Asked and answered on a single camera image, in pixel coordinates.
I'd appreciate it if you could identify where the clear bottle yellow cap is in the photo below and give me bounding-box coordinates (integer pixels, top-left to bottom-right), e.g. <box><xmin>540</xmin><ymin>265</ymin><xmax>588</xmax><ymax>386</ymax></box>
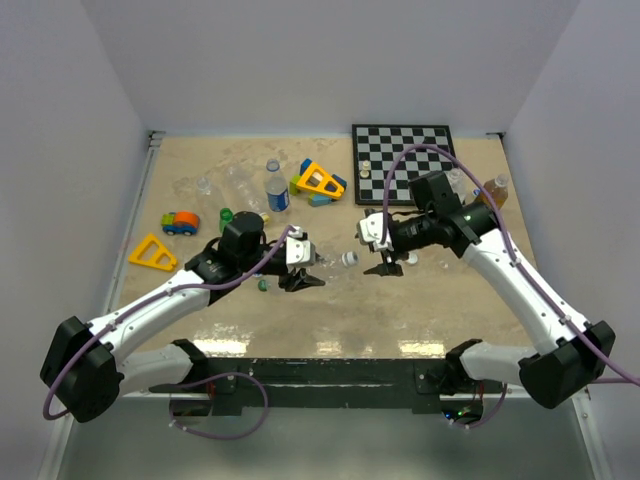
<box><xmin>226</xmin><ymin>165</ymin><xmax>270</xmax><ymax>224</ymax></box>

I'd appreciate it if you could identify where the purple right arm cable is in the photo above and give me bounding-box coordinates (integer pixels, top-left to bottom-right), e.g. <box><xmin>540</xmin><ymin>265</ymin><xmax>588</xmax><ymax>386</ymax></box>
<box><xmin>379</xmin><ymin>143</ymin><xmax>640</xmax><ymax>431</ymax></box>

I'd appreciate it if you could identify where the clear fruit drink bottle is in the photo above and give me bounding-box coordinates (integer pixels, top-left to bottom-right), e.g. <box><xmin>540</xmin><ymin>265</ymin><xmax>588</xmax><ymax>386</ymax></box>
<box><xmin>446</xmin><ymin>168</ymin><xmax>467</xmax><ymax>203</ymax></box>

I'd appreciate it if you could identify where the green plastic bottle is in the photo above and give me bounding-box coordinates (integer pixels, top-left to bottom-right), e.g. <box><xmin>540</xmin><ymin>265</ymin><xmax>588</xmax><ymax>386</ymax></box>
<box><xmin>218</xmin><ymin>208</ymin><xmax>234</xmax><ymax>233</ymax></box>

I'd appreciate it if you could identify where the orange blue toy car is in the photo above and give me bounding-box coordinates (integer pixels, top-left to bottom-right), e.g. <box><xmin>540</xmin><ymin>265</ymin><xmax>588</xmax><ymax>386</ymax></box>
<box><xmin>161</xmin><ymin>211</ymin><xmax>200</xmax><ymax>236</ymax></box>

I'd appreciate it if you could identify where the clear bottle far left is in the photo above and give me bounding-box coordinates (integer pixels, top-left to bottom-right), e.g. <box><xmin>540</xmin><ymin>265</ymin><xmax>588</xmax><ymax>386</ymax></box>
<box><xmin>196</xmin><ymin>176</ymin><xmax>212</xmax><ymax>196</ymax></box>

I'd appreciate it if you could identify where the Pepsi label clear bottle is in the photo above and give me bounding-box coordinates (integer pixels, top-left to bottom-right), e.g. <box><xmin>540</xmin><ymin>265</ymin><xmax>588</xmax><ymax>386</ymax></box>
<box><xmin>264</xmin><ymin>159</ymin><xmax>289</xmax><ymax>212</ymax></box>

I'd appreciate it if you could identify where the yellow triangle toy frame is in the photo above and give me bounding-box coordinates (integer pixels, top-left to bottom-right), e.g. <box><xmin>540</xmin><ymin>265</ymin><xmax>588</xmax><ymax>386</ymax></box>
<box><xmin>128</xmin><ymin>233</ymin><xmax>178</xmax><ymax>272</ymax></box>

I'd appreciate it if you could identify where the white cap green print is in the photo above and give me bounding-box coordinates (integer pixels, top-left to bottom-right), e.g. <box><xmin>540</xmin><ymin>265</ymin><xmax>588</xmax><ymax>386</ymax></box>
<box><xmin>341</xmin><ymin>251</ymin><xmax>359</xmax><ymax>268</ymax></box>

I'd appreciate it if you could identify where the teal green toy block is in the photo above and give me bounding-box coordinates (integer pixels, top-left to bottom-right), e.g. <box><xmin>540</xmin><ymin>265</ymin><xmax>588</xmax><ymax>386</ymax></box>
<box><xmin>307</xmin><ymin>193</ymin><xmax>334</xmax><ymax>207</ymax></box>

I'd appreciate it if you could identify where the yellow triangle toy block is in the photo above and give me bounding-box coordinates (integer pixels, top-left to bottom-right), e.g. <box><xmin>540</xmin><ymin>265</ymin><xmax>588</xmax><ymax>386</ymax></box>
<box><xmin>298</xmin><ymin>161</ymin><xmax>346</xmax><ymax>201</ymax></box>

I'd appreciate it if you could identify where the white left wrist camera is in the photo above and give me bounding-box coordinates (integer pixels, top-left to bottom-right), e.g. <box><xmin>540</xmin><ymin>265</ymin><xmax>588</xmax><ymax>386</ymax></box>
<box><xmin>285</xmin><ymin>225</ymin><xmax>316</xmax><ymax>269</ymax></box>

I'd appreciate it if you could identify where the blue purple toy block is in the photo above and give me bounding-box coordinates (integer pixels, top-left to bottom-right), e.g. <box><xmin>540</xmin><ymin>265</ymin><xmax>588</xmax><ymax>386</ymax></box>
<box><xmin>332</xmin><ymin>174</ymin><xmax>347</xmax><ymax>190</ymax></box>

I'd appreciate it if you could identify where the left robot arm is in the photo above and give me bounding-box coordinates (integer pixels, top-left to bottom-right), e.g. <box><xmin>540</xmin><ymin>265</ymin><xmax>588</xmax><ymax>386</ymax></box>
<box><xmin>40</xmin><ymin>212</ymin><xmax>323</xmax><ymax>423</ymax></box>

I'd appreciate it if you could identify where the brown tea bottle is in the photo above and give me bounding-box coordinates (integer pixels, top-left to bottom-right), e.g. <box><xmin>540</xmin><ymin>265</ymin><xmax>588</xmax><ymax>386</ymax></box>
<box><xmin>474</xmin><ymin>174</ymin><xmax>509</xmax><ymax>209</ymax></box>

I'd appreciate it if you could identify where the black white chessboard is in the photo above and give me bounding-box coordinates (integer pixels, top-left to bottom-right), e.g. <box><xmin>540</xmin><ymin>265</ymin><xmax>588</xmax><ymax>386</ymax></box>
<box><xmin>351</xmin><ymin>124</ymin><xmax>455</xmax><ymax>206</ymax></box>

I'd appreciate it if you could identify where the clear bottle white cap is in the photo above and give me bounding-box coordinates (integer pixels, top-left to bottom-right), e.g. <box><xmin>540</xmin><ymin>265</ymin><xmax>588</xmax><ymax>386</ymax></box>
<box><xmin>316</xmin><ymin>252</ymin><xmax>359</xmax><ymax>277</ymax></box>

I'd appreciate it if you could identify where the black table edge rail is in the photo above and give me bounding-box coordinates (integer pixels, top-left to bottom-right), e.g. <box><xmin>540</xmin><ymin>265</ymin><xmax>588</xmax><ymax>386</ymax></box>
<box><xmin>124</xmin><ymin>339</ymin><xmax>591</xmax><ymax>419</ymax></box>

